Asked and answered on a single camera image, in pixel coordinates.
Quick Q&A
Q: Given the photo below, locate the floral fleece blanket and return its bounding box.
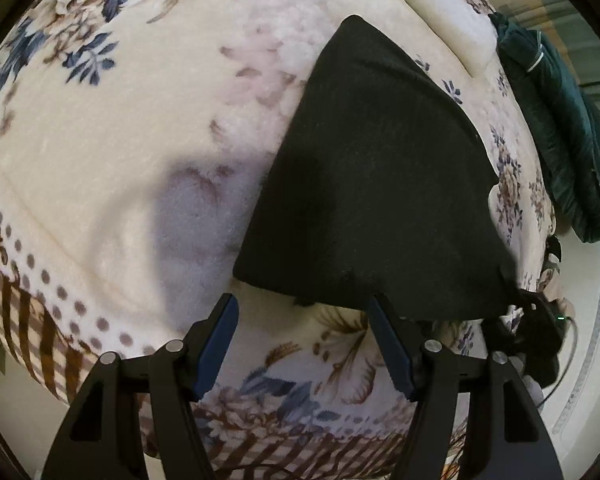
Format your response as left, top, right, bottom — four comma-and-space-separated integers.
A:
0, 0, 561, 480

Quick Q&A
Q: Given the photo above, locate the black cable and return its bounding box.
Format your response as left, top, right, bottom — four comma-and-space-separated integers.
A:
535, 315, 581, 408

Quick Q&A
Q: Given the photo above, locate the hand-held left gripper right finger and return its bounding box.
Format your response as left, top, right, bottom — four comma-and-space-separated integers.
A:
367, 292, 563, 480

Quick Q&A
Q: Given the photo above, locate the cream pillow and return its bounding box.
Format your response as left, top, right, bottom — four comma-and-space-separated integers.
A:
380, 0, 498, 78

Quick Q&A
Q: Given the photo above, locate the black device with green light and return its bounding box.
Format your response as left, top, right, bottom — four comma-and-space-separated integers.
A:
482, 292, 576, 388

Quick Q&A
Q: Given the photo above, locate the dark object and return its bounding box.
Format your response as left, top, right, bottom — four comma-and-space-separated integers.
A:
542, 234, 563, 273

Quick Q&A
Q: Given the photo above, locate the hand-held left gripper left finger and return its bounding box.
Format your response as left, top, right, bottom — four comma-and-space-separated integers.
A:
40, 292, 241, 480

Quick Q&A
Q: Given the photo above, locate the dark green quilted jacket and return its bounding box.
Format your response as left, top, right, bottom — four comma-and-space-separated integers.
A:
489, 11, 600, 243

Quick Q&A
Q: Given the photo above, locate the black garment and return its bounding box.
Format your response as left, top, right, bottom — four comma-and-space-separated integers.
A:
232, 14, 521, 322

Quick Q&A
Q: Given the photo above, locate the beige crumpled cloth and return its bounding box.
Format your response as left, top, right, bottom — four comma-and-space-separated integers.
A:
535, 267, 568, 311

